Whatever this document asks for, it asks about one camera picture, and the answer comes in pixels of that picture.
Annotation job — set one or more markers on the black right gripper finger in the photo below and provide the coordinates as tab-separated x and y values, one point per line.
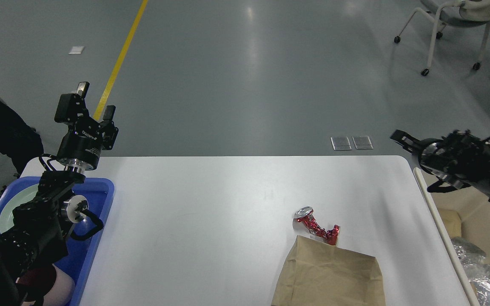
412	147
400	136

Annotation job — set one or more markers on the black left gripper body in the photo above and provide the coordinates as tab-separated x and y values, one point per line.
83	143

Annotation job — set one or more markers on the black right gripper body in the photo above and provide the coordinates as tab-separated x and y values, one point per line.
431	158

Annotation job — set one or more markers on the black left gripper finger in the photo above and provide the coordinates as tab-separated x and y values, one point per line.
108	129
71	108

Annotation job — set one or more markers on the mint green plate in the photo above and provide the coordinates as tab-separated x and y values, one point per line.
18	196

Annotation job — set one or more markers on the aluminium foil sheet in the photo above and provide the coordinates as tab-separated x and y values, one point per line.
467	252

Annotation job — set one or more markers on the red foil wrapper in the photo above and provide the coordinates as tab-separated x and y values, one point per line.
306	217

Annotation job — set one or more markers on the brown paper bag front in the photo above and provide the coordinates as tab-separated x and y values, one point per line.
318	274

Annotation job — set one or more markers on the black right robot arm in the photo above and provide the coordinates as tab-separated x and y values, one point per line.
458	160

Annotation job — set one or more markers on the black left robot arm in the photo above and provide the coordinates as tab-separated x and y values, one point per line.
42	226

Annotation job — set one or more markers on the blue plastic tray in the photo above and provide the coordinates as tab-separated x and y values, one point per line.
77	264

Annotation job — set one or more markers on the beige plastic bin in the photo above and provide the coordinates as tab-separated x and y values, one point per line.
473	209

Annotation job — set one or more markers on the grey metal floor plate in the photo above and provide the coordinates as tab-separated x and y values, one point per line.
341	143

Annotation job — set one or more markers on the pink mug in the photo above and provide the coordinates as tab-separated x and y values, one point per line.
47	286

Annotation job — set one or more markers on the grey office chair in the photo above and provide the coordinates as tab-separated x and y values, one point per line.
454	13

